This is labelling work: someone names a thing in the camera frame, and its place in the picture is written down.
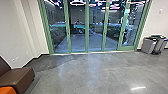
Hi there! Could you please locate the grey trash bin, dark lid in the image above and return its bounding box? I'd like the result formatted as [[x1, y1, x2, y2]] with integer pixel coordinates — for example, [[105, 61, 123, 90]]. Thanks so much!
[[150, 34, 168, 54]]

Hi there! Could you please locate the green framed glass door wall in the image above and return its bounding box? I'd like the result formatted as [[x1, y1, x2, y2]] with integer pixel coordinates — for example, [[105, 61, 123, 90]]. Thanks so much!
[[37, 0, 153, 56]]

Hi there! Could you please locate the brown sofa chair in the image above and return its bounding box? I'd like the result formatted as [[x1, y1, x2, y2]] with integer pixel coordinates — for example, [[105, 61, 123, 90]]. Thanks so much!
[[0, 55, 36, 94]]

